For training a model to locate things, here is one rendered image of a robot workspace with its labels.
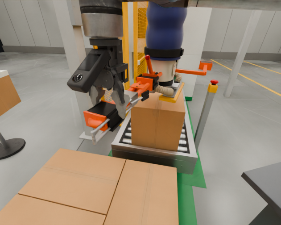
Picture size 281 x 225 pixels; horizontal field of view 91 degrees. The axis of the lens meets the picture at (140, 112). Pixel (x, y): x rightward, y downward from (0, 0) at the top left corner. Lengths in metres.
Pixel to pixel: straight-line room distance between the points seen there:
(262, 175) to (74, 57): 1.90
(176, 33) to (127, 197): 0.98
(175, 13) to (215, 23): 9.39
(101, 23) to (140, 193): 0.92
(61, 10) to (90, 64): 1.50
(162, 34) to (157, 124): 0.61
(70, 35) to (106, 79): 1.46
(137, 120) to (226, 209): 1.21
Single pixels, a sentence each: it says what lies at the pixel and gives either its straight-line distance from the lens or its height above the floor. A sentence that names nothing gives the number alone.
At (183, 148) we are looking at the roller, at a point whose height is 0.55.
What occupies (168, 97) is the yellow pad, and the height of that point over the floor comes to 1.11.
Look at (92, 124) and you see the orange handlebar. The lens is 0.39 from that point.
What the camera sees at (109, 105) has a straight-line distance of 0.43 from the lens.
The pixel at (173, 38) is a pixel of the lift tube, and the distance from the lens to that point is 0.82.
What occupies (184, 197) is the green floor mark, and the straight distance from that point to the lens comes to 1.69.
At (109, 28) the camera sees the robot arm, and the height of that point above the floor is 1.44.
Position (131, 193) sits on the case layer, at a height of 0.54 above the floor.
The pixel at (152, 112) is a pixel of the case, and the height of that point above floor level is 0.92.
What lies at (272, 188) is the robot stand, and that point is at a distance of 1.05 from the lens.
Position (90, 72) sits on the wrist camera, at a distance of 0.32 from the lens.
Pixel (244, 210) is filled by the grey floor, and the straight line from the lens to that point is 1.87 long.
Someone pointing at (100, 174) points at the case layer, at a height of 0.54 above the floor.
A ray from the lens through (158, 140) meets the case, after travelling 1.17.
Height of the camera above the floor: 1.43
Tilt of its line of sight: 31 degrees down
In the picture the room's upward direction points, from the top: 1 degrees clockwise
